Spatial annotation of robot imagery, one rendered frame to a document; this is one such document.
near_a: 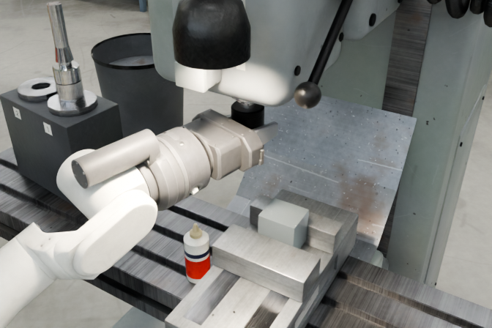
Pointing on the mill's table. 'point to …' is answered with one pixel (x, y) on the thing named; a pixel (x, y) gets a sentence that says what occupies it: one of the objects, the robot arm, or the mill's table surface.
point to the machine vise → (247, 288)
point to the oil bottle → (196, 254)
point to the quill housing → (259, 23)
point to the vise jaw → (266, 262)
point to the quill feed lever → (308, 96)
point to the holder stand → (55, 128)
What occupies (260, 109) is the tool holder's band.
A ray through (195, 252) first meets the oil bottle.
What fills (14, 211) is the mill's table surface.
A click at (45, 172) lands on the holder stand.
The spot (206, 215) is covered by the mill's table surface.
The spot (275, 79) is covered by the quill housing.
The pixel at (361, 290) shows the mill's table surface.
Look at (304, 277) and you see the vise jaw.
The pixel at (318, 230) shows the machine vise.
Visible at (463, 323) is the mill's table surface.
